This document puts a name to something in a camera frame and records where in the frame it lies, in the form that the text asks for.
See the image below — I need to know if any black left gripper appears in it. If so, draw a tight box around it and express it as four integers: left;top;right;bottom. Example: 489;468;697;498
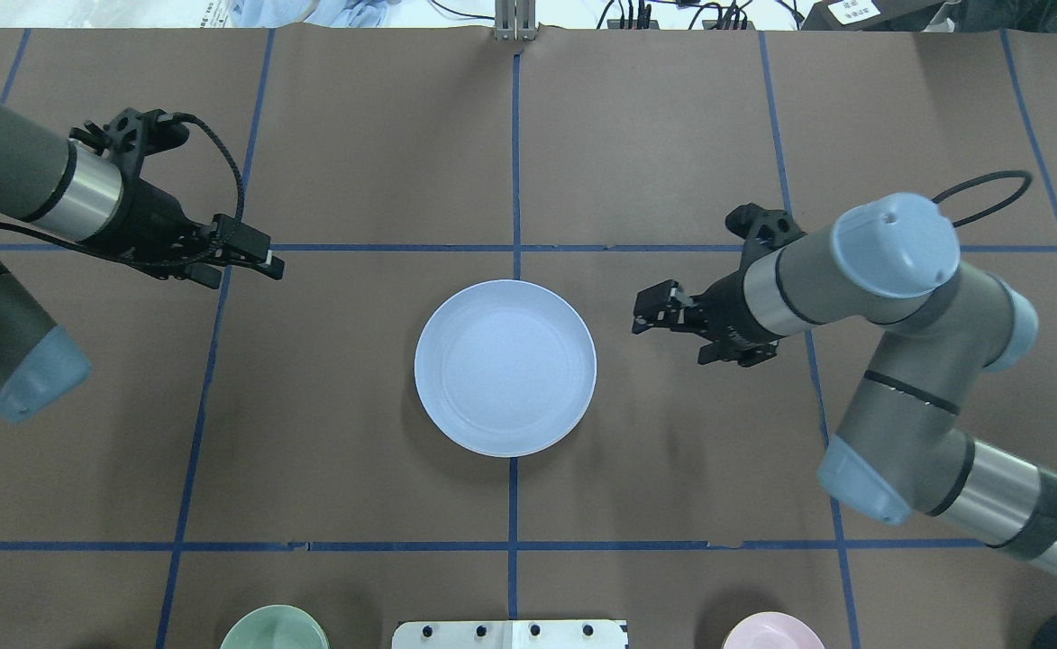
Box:
105;180;286;291

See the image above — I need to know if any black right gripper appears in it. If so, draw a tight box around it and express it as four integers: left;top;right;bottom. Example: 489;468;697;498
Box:
631;272;782;367

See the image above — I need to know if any light blue plate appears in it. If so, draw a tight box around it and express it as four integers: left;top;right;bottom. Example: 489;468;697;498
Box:
414;279;597;459

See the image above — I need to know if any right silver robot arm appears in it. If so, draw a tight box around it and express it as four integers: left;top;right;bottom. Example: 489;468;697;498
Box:
632;193;1057;576

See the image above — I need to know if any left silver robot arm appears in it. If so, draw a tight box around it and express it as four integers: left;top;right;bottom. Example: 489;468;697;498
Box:
0;103;285;423

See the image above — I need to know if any light blue cloth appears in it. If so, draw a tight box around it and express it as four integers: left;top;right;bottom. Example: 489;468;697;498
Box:
225;1;396;29

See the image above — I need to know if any pink bowl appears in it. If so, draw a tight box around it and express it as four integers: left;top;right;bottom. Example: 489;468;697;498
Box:
721;611;826;648

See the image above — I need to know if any black laptop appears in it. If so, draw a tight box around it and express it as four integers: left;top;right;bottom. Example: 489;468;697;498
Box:
799;1;949;32

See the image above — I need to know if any green cup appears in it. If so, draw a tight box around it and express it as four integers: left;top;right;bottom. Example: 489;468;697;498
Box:
219;604;331;649

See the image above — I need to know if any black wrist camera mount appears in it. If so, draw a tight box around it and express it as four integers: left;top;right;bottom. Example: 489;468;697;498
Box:
724;203;806;274

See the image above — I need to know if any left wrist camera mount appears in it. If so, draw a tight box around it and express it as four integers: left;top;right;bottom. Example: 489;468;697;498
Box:
68;108;190;160

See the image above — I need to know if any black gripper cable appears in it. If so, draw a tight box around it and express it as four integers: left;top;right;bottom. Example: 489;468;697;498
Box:
932;169;1034;230

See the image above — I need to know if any aluminium frame post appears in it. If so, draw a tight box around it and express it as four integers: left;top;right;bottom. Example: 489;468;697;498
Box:
494;0;539;42

